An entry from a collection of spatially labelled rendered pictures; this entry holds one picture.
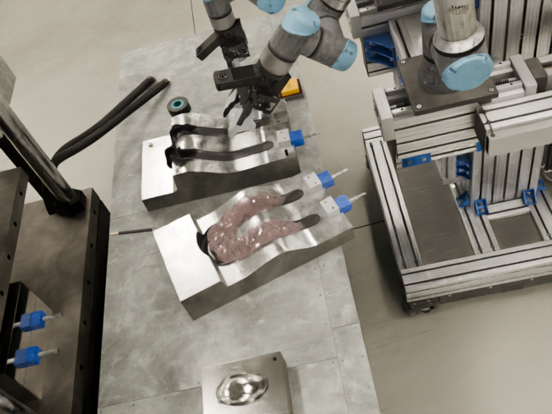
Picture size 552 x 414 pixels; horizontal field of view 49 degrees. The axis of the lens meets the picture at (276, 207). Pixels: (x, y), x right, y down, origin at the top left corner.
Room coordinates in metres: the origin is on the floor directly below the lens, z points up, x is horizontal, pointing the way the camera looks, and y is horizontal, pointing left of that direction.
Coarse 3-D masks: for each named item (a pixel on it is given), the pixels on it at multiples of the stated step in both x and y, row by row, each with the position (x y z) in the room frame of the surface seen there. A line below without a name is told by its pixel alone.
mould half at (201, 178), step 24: (192, 120) 1.53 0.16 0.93; (216, 120) 1.53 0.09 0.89; (144, 144) 1.58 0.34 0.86; (168, 144) 1.54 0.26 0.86; (192, 144) 1.42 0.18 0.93; (216, 144) 1.42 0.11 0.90; (240, 144) 1.40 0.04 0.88; (144, 168) 1.47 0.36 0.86; (168, 168) 1.43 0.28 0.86; (192, 168) 1.32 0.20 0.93; (216, 168) 1.32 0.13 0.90; (240, 168) 1.30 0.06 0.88; (264, 168) 1.28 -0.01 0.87; (288, 168) 1.27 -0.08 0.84; (144, 192) 1.36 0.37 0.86; (168, 192) 1.33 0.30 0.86; (192, 192) 1.32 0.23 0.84; (216, 192) 1.30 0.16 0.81
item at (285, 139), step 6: (282, 132) 1.35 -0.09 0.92; (288, 132) 1.35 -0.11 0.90; (294, 132) 1.34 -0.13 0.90; (300, 132) 1.34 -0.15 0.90; (318, 132) 1.32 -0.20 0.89; (282, 138) 1.33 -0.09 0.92; (288, 138) 1.32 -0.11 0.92; (294, 138) 1.32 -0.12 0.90; (300, 138) 1.31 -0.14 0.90; (282, 144) 1.31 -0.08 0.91; (288, 144) 1.31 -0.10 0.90; (294, 144) 1.31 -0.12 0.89; (300, 144) 1.31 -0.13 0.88
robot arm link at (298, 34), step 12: (288, 12) 1.15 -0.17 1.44; (300, 12) 1.13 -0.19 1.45; (312, 12) 1.15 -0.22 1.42; (288, 24) 1.12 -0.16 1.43; (300, 24) 1.11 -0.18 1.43; (312, 24) 1.10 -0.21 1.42; (276, 36) 1.14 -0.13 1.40; (288, 36) 1.11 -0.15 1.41; (300, 36) 1.10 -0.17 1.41; (312, 36) 1.11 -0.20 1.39; (276, 48) 1.12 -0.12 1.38; (288, 48) 1.11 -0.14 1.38; (300, 48) 1.10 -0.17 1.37; (312, 48) 1.10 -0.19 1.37; (288, 60) 1.11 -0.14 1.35
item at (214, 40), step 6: (210, 36) 1.66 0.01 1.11; (216, 36) 1.63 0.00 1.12; (222, 36) 1.62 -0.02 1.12; (204, 42) 1.66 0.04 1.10; (210, 42) 1.63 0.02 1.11; (216, 42) 1.62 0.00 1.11; (222, 42) 1.62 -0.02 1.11; (198, 48) 1.65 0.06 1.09; (204, 48) 1.63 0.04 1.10; (210, 48) 1.62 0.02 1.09; (198, 54) 1.63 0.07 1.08; (204, 54) 1.63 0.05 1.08
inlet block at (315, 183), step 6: (312, 174) 1.18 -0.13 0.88; (318, 174) 1.18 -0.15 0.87; (324, 174) 1.17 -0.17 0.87; (336, 174) 1.17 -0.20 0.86; (306, 180) 1.17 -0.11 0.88; (312, 180) 1.16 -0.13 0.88; (318, 180) 1.15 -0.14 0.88; (324, 180) 1.15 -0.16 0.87; (330, 180) 1.15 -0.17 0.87; (306, 186) 1.17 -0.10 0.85; (312, 186) 1.13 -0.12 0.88; (318, 186) 1.13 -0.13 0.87; (324, 186) 1.14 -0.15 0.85; (330, 186) 1.14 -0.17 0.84; (312, 192) 1.13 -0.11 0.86
